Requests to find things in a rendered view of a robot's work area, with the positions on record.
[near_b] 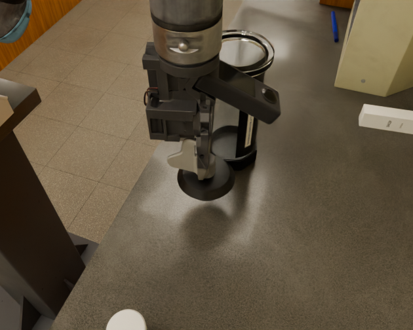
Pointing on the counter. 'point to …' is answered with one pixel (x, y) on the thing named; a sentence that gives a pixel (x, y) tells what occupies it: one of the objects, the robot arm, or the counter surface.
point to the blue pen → (334, 27)
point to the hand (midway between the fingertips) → (206, 165)
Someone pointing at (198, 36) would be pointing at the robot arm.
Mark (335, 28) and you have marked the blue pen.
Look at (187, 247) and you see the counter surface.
